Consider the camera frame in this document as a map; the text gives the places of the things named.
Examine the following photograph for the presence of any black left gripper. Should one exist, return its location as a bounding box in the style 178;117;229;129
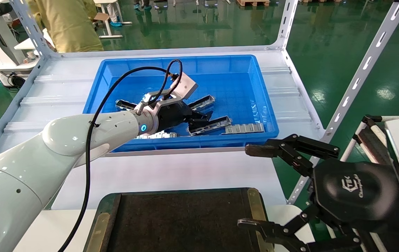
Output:
156;101;214;133

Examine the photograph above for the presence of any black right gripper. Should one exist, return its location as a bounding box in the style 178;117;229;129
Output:
238;134;399;252

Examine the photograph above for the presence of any silver metal housing part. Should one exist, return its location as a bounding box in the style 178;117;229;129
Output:
189;95;216;112
188;116;233;136

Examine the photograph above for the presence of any long dark metal housing part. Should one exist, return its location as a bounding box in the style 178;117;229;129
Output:
115;99;138;112

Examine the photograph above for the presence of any black container tray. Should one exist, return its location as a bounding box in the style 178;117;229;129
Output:
84;188;273;252

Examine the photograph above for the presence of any flat slotted metal plate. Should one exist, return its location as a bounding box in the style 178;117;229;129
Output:
136;132;178;140
221;123;265;135

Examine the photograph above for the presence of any blue plastic bin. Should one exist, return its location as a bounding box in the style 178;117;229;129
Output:
82;55;279;153

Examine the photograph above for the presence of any white metal shelf rack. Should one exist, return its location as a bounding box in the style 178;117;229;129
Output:
0;0;399;207

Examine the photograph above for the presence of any wooden pallet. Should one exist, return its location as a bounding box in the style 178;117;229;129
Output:
236;0;270;7

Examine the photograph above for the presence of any person in yellow coat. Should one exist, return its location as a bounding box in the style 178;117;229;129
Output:
28;0;104;53

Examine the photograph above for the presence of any black floor device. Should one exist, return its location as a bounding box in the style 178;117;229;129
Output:
8;75;26;90

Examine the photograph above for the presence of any white work table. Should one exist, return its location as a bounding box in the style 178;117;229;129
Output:
14;30;56;50

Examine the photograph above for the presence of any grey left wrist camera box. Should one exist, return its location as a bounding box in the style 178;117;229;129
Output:
172;72;199;101

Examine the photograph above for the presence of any silver left camera bracket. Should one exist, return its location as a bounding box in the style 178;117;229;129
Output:
135;89;186;118

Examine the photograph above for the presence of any white stand with black strap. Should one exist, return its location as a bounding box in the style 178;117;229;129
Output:
339;115;396;165

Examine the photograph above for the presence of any white desk with leg frame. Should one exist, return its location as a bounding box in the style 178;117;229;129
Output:
94;0;133;39

